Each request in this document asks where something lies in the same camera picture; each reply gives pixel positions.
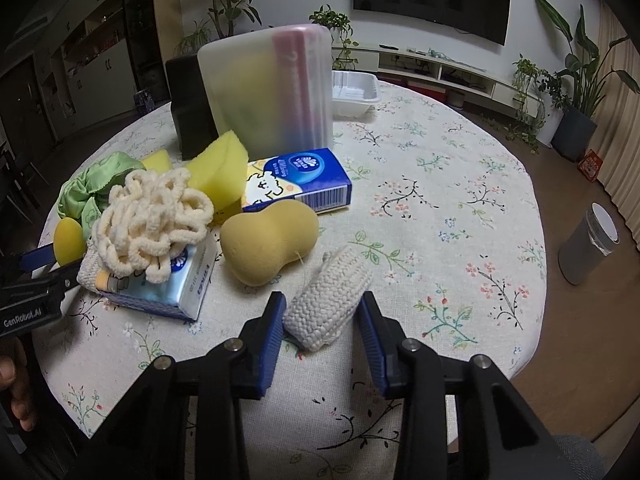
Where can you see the beige curtain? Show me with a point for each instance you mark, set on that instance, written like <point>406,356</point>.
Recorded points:
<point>616,140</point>

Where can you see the small red packet on floor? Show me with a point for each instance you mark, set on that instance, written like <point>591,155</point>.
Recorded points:
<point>590,165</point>

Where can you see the blue bag on floor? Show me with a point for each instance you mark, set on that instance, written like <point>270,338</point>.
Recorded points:
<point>144,102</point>

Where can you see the tan peanut-shaped sponge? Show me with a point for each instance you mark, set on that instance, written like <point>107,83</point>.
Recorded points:
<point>257,245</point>

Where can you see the white plastic tray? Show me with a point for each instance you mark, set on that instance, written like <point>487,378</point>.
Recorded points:
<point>353,93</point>

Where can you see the trailing green plant centre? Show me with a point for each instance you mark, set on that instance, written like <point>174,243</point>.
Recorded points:
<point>340,28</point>

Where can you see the white cabinet shelving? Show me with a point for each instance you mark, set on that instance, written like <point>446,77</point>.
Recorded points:
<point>78,75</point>

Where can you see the white knitted cloth roll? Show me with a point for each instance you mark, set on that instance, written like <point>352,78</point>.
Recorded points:
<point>317,316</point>

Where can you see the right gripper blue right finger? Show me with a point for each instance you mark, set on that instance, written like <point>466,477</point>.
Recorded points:
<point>381,337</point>

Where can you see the blue tissue pack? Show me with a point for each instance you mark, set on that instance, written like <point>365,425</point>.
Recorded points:
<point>315,178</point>
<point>180,297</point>

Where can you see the white tv console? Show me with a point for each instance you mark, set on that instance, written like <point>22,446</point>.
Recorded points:
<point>426,73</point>

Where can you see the cream chenille loop scrubber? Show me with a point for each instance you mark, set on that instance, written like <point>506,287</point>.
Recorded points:
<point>148,222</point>

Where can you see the yellow square sponge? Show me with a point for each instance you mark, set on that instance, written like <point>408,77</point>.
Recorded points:
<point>220,170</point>

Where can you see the black cylindrical speaker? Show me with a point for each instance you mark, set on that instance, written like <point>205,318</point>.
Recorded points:
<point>189,105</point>

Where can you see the large leaf plant right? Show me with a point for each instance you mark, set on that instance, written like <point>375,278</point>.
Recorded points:
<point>578,89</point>

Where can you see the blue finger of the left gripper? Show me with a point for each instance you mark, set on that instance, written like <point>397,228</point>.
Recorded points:
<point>37,258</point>

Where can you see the person's left hand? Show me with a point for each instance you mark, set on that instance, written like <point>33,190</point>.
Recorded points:
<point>14,378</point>

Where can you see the grey cylindrical trash bin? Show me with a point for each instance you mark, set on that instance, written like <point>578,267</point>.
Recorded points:
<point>592,241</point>

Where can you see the green satin cloth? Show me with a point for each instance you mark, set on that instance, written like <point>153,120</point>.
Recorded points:
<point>84,197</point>

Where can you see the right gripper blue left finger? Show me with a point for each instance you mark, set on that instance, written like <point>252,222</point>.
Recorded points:
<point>262,339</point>

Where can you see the trailing plant on console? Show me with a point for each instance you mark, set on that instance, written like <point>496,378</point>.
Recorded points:
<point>520,112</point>

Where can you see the translucent plastic storage box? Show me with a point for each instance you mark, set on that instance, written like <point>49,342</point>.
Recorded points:
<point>273,88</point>

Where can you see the round yellow sponge ball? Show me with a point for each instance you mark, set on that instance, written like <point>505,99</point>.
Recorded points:
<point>68,242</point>

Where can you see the small yellow sponge piece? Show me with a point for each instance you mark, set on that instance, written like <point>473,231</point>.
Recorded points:
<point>159,161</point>

